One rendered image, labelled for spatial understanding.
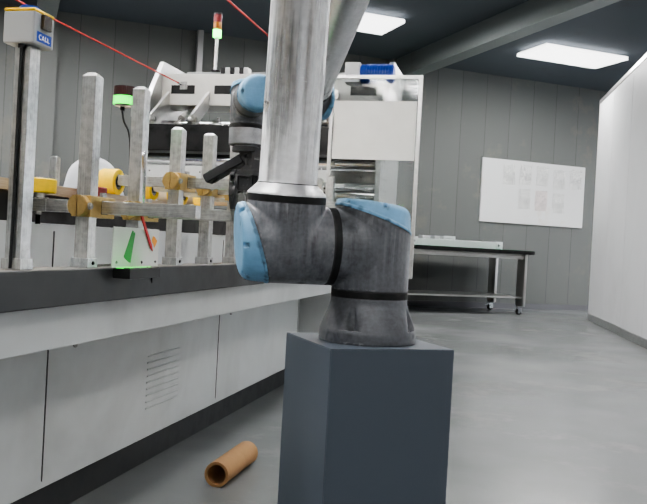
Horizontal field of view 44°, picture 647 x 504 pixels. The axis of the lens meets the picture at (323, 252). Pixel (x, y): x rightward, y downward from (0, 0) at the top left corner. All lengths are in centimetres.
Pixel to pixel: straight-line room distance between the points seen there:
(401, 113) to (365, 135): 23
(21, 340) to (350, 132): 312
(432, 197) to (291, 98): 997
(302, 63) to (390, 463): 74
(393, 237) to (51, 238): 103
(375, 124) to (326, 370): 324
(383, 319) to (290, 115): 41
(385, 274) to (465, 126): 1028
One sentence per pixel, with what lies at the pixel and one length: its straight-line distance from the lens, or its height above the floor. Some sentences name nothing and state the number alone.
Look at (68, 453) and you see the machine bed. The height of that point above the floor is 16.
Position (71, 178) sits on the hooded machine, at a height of 135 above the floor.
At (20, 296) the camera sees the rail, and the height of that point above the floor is 65.
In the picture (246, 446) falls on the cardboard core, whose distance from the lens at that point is 287.
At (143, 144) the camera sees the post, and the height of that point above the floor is 102.
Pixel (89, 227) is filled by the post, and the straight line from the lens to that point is 195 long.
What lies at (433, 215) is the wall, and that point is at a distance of 1142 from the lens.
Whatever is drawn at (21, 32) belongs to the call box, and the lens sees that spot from 176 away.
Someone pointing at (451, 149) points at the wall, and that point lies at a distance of 1161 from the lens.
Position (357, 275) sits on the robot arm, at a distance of 152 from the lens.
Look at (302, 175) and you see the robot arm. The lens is 149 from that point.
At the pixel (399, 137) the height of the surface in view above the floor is 140.
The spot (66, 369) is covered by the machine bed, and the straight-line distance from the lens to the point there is 235.
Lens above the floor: 78
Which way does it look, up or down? 1 degrees down
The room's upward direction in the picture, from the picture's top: 3 degrees clockwise
